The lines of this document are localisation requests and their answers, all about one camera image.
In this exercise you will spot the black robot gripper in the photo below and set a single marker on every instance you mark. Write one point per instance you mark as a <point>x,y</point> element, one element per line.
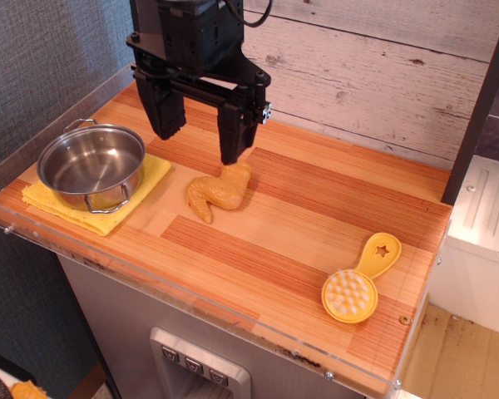
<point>204,39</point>

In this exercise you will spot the yellow brush with white bristles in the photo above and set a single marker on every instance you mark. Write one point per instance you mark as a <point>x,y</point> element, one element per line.
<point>350,295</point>

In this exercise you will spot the yellow folded cloth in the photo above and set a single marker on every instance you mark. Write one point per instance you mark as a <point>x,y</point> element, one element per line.
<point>100,212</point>

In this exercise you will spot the toy chicken wing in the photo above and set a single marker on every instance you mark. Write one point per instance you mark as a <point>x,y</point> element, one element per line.
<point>226,191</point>

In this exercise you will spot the clear acrylic table guard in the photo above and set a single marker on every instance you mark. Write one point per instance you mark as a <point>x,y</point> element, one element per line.
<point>312,203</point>

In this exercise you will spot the steel cabinet with dispenser panel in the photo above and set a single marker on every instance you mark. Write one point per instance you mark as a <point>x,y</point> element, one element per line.
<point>122,319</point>

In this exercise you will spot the brass screw in tabletop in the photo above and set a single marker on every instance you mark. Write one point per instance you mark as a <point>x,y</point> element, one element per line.
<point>404,320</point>

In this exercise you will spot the white cabinet at right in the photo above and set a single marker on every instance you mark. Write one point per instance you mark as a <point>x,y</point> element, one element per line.
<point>465,279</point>

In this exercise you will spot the orange object at bottom left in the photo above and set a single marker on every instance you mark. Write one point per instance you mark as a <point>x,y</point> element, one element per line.
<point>27,390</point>

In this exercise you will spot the steel pot with handles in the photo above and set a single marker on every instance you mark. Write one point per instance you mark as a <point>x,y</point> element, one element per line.
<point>89,157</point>

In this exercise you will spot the dark right vertical post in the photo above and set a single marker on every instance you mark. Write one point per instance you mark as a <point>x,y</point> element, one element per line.
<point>475,125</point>

